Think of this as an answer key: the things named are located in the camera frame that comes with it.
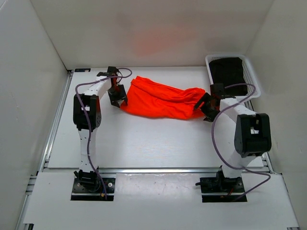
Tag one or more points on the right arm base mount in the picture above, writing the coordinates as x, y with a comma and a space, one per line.
220, 189

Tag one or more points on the white plastic basket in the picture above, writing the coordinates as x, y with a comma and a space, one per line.
249, 75

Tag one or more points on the black shorts in basket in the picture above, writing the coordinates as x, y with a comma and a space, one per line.
229, 71

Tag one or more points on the aluminium rail left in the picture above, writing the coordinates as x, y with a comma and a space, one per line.
51, 137

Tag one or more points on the small dark label sticker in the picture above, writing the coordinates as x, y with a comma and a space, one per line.
82, 70

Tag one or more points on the aluminium rail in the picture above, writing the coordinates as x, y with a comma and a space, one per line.
264, 169
265, 157
51, 137

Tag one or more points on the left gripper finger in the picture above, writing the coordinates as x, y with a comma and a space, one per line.
115, 98
122, 95

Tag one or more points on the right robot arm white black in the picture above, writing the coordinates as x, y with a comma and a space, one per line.
252, 137

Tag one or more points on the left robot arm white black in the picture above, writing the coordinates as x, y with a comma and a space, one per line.
87, 117

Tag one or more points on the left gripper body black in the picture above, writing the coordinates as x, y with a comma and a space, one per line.
115, 92

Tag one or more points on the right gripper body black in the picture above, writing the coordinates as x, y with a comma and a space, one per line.
207, 106

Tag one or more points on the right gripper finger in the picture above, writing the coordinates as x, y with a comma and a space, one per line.
203, 103
210, 116

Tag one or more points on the aluminium rail right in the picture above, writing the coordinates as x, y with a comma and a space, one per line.
265, 157

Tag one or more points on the aluminium rail front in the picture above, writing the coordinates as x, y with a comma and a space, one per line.
264, 169

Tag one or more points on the orange shorts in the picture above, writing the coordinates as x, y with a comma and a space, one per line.
150, 99

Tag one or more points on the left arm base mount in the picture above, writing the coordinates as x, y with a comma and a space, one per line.
88, 187

